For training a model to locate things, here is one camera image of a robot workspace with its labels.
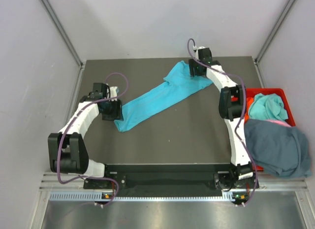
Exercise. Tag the right aluminium frame post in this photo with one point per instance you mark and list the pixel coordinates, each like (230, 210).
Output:
(275, 29)

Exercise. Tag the red plastic bin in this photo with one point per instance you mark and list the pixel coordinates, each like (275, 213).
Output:
(251, 92)

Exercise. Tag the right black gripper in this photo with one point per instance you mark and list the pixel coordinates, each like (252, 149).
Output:
(192, 63)

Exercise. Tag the pink t shirt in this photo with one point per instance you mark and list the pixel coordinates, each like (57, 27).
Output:
(278, 122)

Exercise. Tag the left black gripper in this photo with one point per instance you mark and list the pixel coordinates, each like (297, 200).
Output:
(117, 114)

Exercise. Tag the grey slotted cable duct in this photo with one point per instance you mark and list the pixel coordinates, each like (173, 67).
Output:
(105, 197)

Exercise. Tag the aluminium frame post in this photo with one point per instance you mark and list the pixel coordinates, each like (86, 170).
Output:
(275, 29)
(60, 29)

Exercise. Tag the bright cyan t shirt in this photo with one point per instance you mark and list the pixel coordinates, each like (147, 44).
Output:
(177, 86)

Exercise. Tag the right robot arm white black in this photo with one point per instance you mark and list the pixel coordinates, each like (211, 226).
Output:
(232, 107)

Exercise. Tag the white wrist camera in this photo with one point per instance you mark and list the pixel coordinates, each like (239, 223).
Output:
(197, 51)
(113, 92)

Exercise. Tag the orange t shirt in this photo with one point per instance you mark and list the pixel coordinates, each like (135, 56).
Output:
(250, 100)

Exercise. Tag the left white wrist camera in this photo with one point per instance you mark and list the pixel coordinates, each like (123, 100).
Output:
(113, 92)

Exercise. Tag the grey blue t shirt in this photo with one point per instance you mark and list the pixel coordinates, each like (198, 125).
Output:
(281, 151)

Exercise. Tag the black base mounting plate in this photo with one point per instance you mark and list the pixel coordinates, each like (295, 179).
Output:
(170, 180)

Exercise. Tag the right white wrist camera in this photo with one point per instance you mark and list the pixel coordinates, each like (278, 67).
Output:
(197, 51)

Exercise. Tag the left aluminium frame post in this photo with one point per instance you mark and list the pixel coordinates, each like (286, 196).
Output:
(60, 29)

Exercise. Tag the teal green t shirt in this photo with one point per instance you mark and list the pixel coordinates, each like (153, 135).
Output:
(267, 107)

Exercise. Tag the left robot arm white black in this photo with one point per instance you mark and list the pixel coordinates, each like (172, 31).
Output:
(67, 150)

